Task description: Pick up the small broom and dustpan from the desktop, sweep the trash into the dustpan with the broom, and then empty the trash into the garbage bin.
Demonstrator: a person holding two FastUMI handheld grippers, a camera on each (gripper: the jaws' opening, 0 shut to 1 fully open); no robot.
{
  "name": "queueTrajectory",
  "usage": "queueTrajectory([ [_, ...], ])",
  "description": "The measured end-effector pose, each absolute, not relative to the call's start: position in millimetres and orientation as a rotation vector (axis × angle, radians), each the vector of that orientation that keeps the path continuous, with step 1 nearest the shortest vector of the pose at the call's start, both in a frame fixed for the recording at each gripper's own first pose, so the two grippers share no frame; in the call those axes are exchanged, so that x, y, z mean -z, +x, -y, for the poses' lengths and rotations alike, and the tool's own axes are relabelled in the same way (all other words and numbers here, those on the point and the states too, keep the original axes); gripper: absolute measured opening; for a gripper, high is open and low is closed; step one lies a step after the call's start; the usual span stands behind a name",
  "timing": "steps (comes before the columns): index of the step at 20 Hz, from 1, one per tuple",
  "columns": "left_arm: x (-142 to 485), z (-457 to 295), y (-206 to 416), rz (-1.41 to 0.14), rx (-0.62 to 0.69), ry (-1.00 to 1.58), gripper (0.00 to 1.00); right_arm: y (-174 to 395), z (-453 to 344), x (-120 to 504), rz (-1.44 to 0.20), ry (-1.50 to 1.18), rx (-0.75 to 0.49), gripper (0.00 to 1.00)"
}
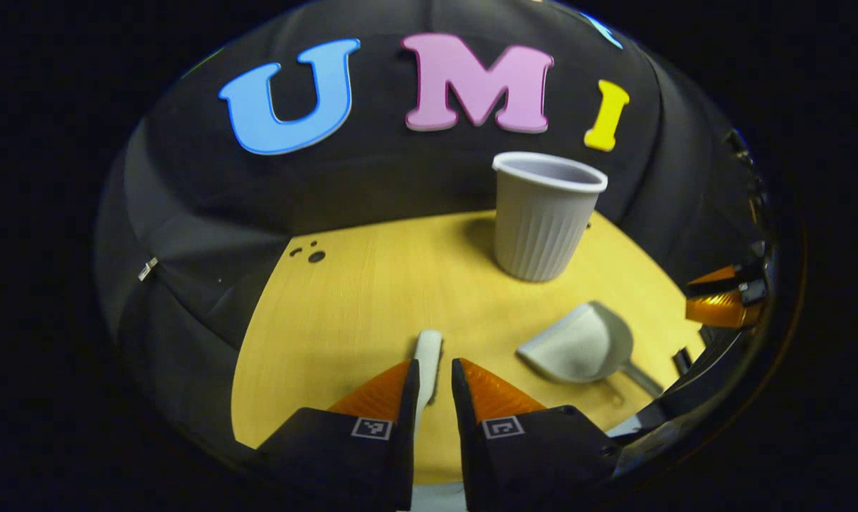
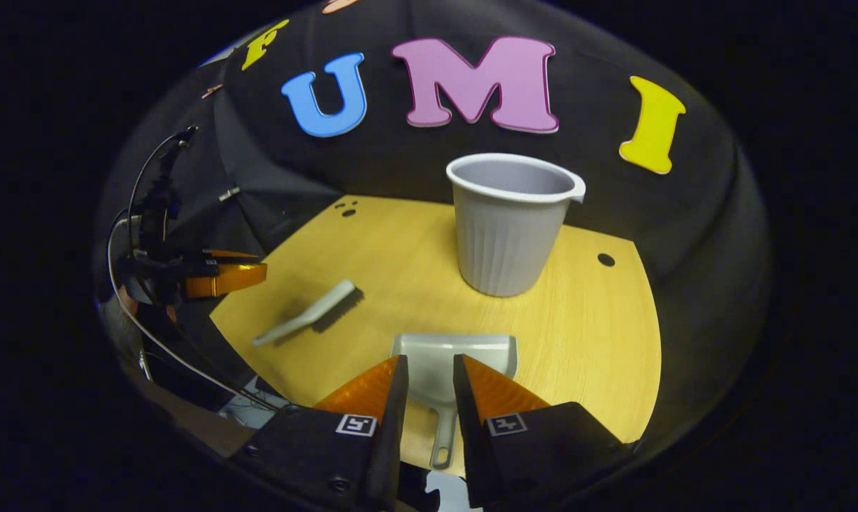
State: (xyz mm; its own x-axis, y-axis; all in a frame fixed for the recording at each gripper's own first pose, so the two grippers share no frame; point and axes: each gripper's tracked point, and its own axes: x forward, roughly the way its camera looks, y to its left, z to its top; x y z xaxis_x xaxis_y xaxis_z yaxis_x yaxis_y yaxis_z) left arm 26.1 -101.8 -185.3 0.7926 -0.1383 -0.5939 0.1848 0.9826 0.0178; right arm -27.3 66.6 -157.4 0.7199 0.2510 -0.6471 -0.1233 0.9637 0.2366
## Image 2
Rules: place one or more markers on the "grey plastic dustpan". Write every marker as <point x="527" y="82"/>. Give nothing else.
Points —
<point x="429" y="355"/>

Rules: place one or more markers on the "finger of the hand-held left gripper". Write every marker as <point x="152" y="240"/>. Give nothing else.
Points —
<point x="230" y="254"/>
<point x="230" y="279"/>

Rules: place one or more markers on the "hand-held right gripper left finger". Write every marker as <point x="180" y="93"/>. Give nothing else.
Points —
<point x="390" y="441"/>

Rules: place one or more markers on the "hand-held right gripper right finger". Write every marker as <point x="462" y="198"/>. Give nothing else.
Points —
<point x="468" y="441"/>

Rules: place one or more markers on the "white ribbed garbage bin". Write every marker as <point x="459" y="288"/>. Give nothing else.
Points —
<point x="504" y="242"/>

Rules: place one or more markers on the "small grey broom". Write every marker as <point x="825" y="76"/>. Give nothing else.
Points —
<point x="308" y="316"/>

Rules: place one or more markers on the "pink spring clip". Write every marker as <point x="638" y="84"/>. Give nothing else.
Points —
<point x="212" y="91"/>

